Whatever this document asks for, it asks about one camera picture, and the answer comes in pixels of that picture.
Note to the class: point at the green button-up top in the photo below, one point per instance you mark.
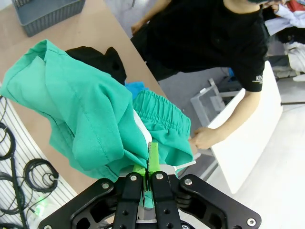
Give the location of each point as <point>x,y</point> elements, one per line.
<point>71,107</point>

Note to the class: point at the green elastic-waist shorts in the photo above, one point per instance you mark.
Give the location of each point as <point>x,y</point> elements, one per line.
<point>164,119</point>

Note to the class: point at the device with green light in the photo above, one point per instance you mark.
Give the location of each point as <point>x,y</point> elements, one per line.
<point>40,207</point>

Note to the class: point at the crumpled blue fabric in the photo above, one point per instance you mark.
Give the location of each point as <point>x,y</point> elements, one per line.
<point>230,72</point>

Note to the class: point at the black garment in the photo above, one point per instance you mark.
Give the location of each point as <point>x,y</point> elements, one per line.
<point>95,58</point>

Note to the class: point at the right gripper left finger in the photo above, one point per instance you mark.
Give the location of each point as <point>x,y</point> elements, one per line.
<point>128,190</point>

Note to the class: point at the person in black t-shirt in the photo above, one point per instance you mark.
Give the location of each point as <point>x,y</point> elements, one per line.
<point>202,35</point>

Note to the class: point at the grey plastic woven-pattern basket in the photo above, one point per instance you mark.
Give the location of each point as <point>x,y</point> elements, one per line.
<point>47,21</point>

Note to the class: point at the person's left forearm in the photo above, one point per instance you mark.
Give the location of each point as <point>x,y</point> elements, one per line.
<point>236,117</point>

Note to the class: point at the person's left hand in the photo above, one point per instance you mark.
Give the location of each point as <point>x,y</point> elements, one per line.
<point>205,138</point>

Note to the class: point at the white table leg frame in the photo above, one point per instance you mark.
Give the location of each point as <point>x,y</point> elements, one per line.
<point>202,105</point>

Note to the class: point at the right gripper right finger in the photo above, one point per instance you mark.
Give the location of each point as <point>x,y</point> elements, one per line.
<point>162,190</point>

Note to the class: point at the person's right hand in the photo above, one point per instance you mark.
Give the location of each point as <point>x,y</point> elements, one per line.
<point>139,26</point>

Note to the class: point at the white table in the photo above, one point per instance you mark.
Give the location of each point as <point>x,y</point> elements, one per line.
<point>250,155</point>

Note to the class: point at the light blue terry garment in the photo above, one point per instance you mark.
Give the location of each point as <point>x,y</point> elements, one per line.
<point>134,88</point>

